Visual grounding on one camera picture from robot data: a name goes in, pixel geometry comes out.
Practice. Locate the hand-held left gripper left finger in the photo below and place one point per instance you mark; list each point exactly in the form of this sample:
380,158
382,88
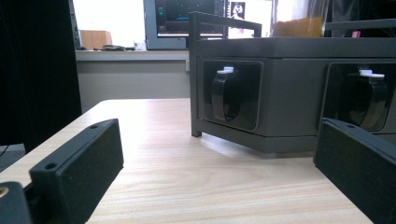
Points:
81,168

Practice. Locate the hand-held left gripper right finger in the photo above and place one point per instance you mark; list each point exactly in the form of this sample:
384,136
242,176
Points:
358,168

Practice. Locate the dark bottle with white cap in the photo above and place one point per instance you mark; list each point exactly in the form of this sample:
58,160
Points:
375,99
224,93

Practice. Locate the black curtain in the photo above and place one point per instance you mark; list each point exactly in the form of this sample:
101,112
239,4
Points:
37,68

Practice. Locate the brown cardboard box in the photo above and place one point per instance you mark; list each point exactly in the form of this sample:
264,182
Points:
95,39

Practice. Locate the grey-framed computer monitor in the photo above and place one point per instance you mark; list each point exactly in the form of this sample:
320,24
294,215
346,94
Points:
174,18

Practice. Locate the bright computer screen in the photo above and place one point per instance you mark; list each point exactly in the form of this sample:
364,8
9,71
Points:
249,12

